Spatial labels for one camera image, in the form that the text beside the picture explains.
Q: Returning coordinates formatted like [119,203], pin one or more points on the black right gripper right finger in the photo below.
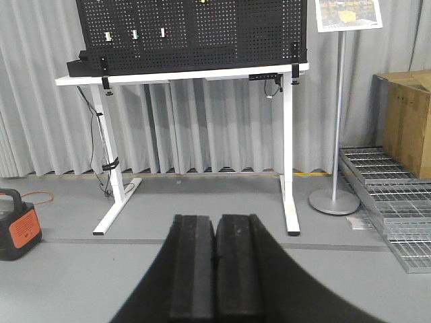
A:
[257,281]

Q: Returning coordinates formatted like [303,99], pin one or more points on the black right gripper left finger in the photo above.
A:
[179,286]

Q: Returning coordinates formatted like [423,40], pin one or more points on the white standing desk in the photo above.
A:
[99,87]

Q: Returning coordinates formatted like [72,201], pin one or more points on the metal floor gratings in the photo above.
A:
[397,202]

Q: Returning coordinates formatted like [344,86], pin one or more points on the orange black power station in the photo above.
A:
[20,227]

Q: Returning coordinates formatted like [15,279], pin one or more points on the black desk control box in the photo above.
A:
[266,76]

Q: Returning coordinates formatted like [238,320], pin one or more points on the cardboard box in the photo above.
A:
[407,128]

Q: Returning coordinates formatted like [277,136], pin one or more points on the black perforated pegboard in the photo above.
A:
[203,36]

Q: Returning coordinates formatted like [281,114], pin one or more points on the silver sign stand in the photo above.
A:
[342,17]

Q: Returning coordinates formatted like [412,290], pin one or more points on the red white switch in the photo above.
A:
[164,32]

